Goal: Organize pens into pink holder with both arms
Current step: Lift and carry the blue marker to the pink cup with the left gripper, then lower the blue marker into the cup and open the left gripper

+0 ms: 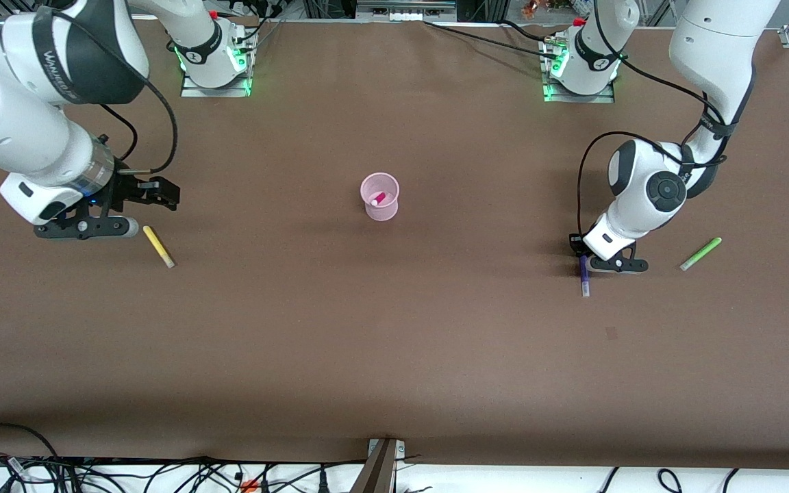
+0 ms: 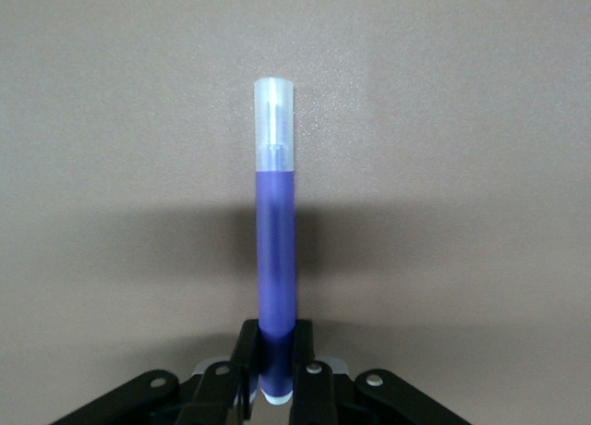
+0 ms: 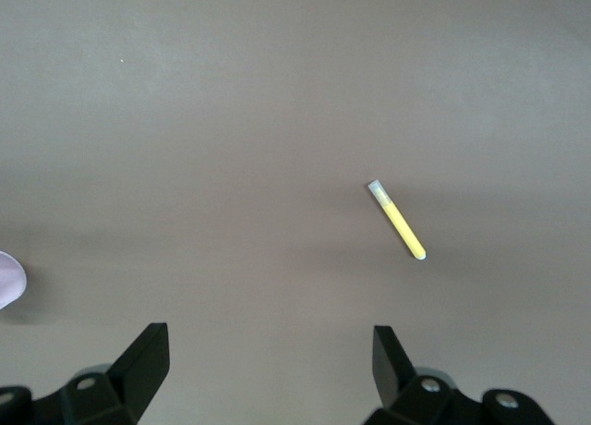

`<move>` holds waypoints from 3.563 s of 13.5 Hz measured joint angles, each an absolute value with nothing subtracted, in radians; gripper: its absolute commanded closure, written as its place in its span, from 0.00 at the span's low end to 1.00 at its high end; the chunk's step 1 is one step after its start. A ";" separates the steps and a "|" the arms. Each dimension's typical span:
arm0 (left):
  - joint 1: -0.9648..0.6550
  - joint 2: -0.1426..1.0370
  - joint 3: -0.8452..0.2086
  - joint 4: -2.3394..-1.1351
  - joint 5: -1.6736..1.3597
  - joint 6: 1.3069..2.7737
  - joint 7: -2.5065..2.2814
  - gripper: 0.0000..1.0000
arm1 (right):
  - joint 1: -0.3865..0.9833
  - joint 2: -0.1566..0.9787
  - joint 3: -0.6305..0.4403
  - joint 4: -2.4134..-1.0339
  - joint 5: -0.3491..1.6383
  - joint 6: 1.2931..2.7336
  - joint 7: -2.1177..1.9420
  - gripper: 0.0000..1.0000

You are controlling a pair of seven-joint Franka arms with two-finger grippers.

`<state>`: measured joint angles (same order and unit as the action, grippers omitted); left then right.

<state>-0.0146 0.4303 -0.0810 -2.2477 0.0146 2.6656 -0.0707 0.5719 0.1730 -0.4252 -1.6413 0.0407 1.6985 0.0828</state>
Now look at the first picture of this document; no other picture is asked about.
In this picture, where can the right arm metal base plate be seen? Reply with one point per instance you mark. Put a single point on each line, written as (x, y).
(192, 91)

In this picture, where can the aluminium table post with bracket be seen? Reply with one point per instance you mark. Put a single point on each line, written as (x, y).
(381, 472)

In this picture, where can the purple marker pen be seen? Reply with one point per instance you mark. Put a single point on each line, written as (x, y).
(585, 284)

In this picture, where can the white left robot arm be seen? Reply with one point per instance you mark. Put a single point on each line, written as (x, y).
(641, 205)

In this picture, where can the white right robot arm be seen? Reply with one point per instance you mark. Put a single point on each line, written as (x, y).
(18, 137)

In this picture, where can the pink marker pen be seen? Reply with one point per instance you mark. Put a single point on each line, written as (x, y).
(379, 198)

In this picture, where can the green marker pen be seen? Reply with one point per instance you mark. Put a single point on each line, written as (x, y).
(701, 253)

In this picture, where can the yellow marker pen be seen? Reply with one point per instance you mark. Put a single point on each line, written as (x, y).
(158, 246)

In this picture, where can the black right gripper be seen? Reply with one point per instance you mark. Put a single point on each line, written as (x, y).
(127, 190)

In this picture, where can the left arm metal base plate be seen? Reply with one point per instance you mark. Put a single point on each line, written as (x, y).
(603, 98)

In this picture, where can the pink pen holder cup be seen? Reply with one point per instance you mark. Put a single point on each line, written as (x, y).
(382, 213)

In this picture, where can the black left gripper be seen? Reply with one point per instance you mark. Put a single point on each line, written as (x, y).
(578, 243)

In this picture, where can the grey power strip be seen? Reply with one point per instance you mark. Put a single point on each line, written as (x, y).
(405, 12)

